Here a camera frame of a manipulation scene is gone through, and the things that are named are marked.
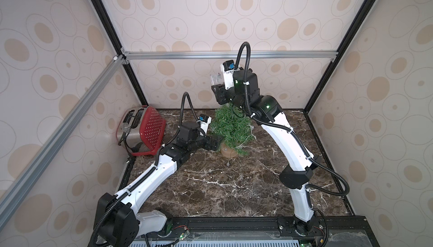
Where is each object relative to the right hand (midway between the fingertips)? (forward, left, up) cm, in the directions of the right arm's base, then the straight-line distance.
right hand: (225, 83), depth 68 cm
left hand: (-11, +2, -20) cm, 23 cm away
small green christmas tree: (-9, -5, -18) cm, 21 cm away
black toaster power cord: (-14, +53, -43) cm, 69 cm away
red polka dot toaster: (-5, +44, -26) cm, 52 cm away
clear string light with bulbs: (-11, -8, -28) cm, 31 cm away
